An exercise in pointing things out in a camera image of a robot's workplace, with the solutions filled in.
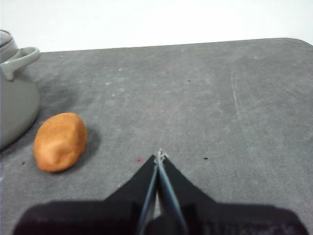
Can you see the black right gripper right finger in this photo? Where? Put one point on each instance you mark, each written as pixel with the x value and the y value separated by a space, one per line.
pixel 220 220

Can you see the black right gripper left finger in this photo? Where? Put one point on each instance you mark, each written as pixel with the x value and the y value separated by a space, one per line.
pixel 97 218

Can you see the brown potato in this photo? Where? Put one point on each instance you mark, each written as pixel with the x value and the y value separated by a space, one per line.
pixel 60 143

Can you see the pale green electric pot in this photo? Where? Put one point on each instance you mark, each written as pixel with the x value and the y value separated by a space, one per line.
pixel 17 110

